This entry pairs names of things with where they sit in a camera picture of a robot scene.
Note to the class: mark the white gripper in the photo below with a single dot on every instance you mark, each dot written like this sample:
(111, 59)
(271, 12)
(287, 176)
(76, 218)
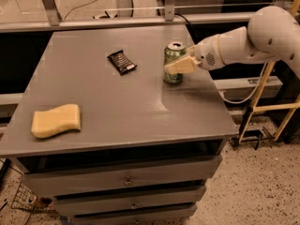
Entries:
(207, 55)

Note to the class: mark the green soda can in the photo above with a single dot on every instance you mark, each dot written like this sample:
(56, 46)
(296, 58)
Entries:
(173, 50)

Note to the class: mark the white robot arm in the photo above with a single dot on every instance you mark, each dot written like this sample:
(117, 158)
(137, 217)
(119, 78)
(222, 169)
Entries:
(235, 47)

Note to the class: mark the black snack packet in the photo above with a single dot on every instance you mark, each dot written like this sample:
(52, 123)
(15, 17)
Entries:
(121, 62)

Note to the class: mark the grey drawer cabinet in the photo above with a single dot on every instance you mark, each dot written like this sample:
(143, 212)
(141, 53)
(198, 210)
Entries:
(130, 118)

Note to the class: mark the yellow sponge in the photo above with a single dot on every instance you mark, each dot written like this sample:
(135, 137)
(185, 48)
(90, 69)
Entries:
(55, 121)

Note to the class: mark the middle drawer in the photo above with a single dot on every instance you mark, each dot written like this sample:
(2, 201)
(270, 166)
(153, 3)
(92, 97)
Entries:
(129, 200)

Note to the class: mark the drawer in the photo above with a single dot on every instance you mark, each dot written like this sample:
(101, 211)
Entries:
(129, 200)
(126, 175)
(139, 215)

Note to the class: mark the bottom drawer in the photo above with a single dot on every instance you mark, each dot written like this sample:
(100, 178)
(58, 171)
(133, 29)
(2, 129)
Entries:
(139, 215)

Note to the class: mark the top drawer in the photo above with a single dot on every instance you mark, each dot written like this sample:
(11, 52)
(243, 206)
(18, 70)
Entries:
(126, 175)

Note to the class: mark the metal railing frame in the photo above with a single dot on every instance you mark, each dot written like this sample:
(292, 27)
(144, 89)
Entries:
(54, 15)

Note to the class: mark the yellow wooden frame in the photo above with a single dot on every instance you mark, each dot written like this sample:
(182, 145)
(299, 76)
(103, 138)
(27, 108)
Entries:
(262, 110)

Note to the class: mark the wire basket on floor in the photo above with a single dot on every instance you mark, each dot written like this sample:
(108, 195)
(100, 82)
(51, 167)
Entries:
(25, 200)

